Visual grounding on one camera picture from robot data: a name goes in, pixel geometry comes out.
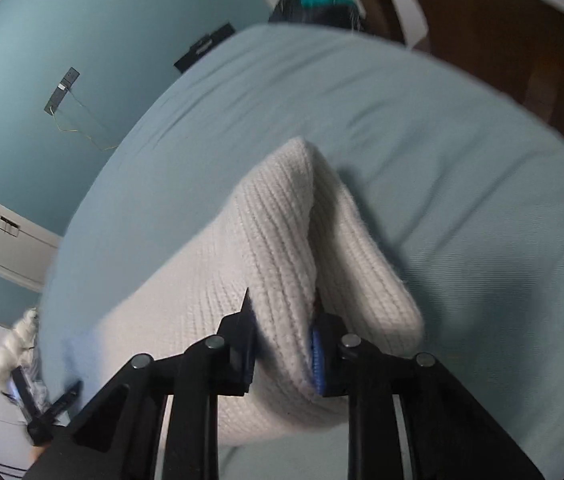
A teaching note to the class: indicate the wall socket panel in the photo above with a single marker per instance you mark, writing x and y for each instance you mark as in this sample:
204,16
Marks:
61,90

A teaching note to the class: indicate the white puffer jacket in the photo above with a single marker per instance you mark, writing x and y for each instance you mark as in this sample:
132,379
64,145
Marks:
16,335

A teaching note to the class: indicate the blue and white knit sweater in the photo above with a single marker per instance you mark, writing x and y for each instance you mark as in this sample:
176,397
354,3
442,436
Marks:
272,240

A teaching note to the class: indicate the dark bag with teal item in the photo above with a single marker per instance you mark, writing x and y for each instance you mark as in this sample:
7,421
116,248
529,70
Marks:
302,10

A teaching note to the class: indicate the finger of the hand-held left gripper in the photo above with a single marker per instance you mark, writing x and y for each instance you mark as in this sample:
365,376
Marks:
24,392
64,397

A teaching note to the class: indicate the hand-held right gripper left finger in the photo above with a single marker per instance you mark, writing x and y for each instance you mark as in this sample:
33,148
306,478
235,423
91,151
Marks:
239,355

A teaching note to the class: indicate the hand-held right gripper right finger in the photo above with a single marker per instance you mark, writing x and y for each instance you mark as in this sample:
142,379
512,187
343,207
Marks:
318,360

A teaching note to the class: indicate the black flat box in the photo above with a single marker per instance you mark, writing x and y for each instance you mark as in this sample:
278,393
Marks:
201,49

